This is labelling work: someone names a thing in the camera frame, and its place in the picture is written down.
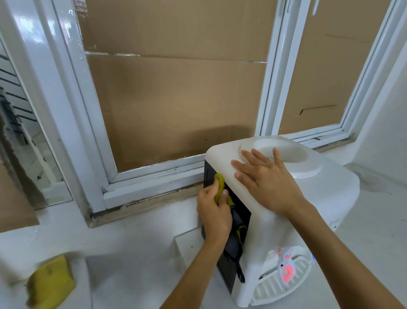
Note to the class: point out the white window frame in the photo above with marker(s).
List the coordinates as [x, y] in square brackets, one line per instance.
[79, 127]

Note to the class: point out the person's left forearm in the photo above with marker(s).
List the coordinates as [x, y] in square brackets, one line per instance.
[194, 277]

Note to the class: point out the large taped brown cardboard sheet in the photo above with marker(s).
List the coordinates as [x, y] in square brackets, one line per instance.
[12, 197]

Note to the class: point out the yellow grey cleaning cloth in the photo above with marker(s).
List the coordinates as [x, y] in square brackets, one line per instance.
[233, 238]

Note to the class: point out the red tap lever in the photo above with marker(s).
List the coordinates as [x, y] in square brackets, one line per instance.
[287, 269]

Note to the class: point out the blue tap lever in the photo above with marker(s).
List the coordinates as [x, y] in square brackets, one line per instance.
[313, 259]

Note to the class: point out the person's left hand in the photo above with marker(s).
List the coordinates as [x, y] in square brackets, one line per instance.
[214, 216]

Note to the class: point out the white drip tray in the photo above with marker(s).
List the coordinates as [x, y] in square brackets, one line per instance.
[276, 283]

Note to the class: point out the yellow sponge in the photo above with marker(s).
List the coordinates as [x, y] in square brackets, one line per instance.
[51, 283]

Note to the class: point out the person's right hand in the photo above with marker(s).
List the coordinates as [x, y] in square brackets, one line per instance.
[270, 184]

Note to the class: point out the white water dispenser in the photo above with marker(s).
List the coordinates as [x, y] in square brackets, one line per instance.
[302, 197]

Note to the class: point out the brown cardboard window cover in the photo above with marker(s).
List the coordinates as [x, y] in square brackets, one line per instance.
[178, 79]
[327, 63]

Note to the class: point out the white ceramic sink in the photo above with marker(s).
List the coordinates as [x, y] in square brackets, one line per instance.
[57, 286]

